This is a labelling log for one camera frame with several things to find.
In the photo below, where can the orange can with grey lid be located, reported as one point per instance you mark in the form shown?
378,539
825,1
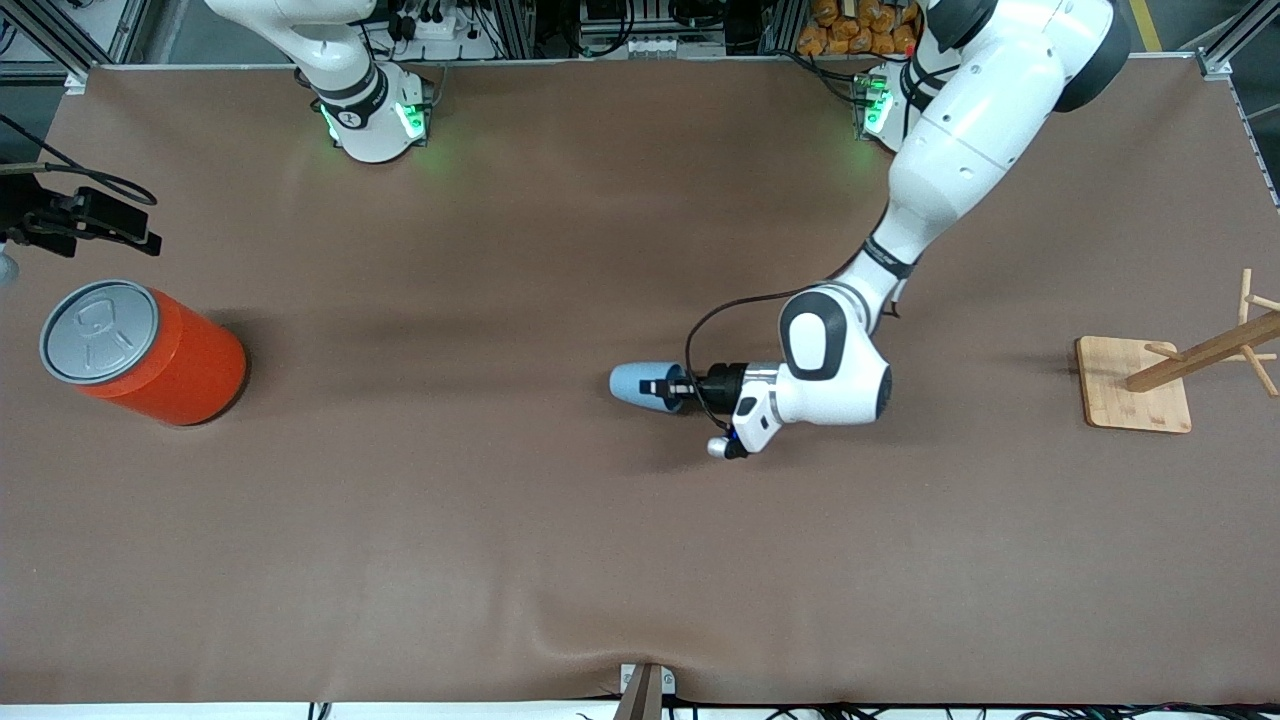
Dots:
170,360

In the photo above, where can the wooden cup rack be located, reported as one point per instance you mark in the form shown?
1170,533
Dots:
1130,395

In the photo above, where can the orange snack bag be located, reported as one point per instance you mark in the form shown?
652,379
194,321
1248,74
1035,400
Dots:
850,25

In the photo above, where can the light blue plastic cup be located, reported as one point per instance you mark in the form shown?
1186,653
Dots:
630,385

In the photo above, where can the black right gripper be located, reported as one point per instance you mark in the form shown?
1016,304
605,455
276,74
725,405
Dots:
40,215

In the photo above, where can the grey metal clamp bracket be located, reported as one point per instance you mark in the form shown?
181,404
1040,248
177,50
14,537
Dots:
641,695

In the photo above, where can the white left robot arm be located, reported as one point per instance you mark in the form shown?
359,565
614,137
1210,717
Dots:
980,130

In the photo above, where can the white power strip with plugs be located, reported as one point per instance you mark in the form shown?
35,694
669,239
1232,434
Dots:
440,25

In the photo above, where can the brown table cover mat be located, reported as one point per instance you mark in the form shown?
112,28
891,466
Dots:
640,550

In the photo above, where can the aluminium frame profile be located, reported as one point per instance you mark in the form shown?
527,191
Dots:
55,45
1235,45

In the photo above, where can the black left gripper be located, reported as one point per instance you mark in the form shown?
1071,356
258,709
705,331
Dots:
722,383

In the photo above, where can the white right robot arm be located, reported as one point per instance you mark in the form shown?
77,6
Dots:
350,60

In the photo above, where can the long white socket strip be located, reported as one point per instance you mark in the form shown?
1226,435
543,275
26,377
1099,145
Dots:
650,46

